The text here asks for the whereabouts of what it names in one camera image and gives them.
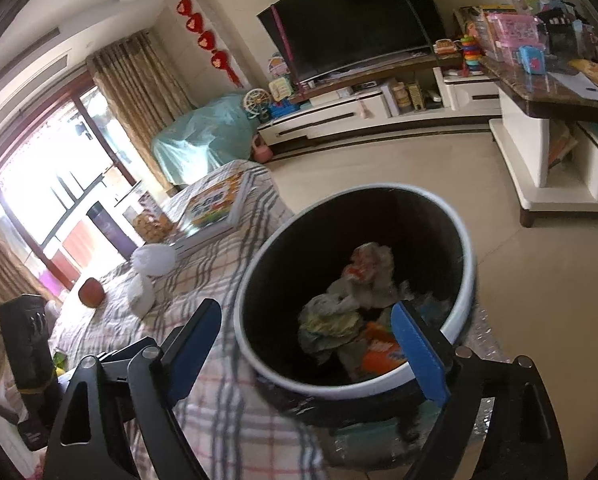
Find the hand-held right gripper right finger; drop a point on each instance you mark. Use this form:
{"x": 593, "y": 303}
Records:
{"x": 419, "y": 355}

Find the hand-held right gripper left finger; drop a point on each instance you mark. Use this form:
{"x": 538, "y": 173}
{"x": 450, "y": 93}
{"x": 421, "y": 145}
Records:
{"x": 194, "y": 342}

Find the red orange snack wrapper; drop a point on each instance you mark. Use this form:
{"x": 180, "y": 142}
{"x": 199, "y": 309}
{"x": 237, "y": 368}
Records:
{"x": 379, "y": 347}

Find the grey wrapper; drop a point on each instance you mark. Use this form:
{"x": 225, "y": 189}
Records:
{"x": 329, "y": 327}

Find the white snack wrapper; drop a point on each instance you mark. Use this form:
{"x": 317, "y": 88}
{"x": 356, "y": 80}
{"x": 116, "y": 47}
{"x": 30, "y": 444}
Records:
{"x": 371, "y": 270}

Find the beige curtain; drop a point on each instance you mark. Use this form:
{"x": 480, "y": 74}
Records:
{"x": 139, "y": 105}
{"x": 4, "y": 285}

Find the white crumpled tissue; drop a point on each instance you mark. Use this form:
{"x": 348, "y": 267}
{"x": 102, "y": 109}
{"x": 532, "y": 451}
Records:
{"x": 154, "y": 260}
{"x": 143, "y": 296}

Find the red round object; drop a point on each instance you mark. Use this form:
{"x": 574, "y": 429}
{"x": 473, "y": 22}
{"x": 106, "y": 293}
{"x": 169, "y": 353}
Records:
{"x": 91, "y": 292}

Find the clear cookie packet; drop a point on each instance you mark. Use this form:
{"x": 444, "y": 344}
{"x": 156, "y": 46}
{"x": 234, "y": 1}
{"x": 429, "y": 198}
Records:
{"x": 151, "y": 222}

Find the colourful thick book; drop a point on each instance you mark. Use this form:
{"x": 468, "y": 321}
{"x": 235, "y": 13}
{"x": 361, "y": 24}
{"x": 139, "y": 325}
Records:
{"x": 216, "y": 202}

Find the glass balcony door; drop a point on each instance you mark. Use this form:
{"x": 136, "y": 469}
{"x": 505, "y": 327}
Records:
{"x": 54, "y": 175}

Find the pink kettlebell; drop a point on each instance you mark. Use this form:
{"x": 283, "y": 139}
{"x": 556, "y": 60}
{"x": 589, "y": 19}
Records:
{"x": 261, "y": 150}

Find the ferris wheel toy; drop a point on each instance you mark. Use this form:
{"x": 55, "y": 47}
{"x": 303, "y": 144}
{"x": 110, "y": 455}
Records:
{"x": 256, "y": 104}

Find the white television stand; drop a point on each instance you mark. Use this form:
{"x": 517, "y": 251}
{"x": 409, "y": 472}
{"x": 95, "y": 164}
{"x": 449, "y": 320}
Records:
{"x": 339, "y": 112}

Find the marble top coffee table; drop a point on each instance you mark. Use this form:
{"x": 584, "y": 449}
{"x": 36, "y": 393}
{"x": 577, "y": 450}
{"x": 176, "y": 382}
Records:
{"x": 534, "y": 125}

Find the yellow green toy board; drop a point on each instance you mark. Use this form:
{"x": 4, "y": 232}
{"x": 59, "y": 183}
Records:
{"x": 282, "y": 90}

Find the red hanging heart decoration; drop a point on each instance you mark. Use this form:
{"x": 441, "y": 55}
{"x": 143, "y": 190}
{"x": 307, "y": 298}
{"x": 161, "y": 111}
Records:
{"x": 206, "y": 40}

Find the orange toy phone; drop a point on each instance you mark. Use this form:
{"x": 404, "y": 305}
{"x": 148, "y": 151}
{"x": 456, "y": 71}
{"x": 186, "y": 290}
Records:
{"x": 447, "y": 47}

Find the pink plastic box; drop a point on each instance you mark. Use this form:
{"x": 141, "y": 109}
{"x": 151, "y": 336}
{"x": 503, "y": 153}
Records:
{"x": 514, "y": 37}

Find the black flat television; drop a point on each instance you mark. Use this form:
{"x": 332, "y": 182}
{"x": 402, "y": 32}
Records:
{"x": 359, "y": 15}

